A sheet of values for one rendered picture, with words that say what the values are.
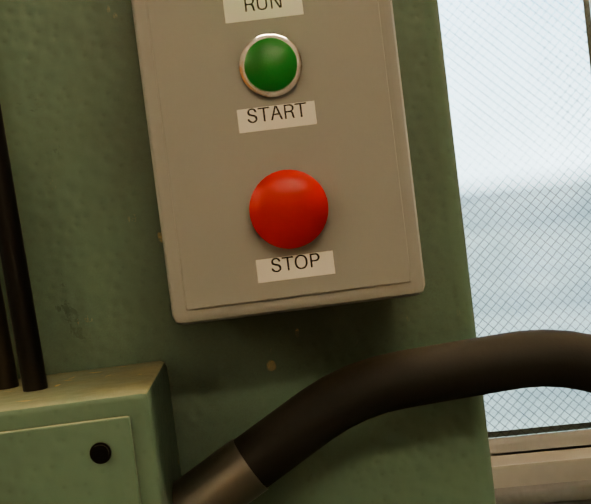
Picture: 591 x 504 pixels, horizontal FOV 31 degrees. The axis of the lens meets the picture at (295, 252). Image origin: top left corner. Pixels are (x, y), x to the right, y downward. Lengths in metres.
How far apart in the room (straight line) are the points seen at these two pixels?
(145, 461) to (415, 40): 0.22
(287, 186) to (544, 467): 1.56
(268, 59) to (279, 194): 0.05
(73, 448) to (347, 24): 0.19
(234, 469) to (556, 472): 1.52
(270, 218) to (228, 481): 0.11
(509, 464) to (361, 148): 1.54
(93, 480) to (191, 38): 0.17
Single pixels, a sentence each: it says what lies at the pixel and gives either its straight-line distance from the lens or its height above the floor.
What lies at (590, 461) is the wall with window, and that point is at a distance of 1.94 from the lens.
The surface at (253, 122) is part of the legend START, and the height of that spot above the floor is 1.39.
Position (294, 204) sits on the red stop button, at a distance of 0.41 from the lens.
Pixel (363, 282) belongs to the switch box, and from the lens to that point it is 0.42.
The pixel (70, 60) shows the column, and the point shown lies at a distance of 0.49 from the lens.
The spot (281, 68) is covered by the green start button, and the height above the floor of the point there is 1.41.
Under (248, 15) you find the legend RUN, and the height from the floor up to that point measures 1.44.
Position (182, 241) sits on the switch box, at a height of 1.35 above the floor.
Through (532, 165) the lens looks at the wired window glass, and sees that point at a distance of 1.94.
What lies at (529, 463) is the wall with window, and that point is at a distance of 1.93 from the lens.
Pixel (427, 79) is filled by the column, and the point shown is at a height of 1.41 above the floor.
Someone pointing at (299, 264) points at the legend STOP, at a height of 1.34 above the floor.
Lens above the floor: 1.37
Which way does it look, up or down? 3 degrees down
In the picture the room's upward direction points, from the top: 7 degrees counter-clockwise
